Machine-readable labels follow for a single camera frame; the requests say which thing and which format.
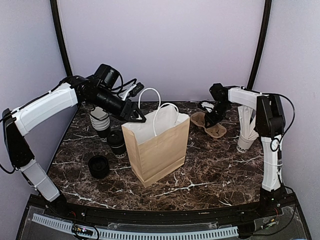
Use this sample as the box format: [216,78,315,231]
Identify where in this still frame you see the brown paper bag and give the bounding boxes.
[121,101,190,188]

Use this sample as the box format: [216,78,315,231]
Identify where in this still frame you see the wrapped paper straws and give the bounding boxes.
[237,105,259,141]

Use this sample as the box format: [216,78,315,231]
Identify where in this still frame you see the left black frame post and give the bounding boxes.
[49,0,73,77]

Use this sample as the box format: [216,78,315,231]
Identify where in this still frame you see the white cup holding straws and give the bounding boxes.
[236,134,255,153]

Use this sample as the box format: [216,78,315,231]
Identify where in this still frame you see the stack of paper cups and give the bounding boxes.
[89,106,111,142]

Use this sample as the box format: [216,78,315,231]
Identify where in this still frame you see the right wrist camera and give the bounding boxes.
[198,100,215,113]

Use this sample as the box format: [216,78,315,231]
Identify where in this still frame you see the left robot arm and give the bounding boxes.
[1,64,146,218]

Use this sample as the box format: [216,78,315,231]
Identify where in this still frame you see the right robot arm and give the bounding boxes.
[204,83,287,193]

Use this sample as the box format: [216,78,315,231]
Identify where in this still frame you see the stack of black lids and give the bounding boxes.
[88,155,110,179]

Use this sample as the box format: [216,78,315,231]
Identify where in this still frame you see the black cup lid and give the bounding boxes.
[107,130,125,147]

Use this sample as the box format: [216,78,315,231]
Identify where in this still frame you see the grey cable duct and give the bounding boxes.
[31,213,239,240]

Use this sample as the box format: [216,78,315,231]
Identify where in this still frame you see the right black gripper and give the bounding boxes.
[205,101,231,128]

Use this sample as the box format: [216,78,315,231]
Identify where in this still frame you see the black paper coffee cup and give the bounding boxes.
[110,143,127,159]

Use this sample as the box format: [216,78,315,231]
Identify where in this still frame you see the black frame post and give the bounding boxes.
[246,0,272,90]
[49,0,73,77]

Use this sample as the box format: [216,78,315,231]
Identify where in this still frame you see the cardboard cup carrier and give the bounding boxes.
[190,111,228,139]

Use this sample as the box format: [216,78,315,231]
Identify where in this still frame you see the right black frame post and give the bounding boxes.
[246,0,272,90]

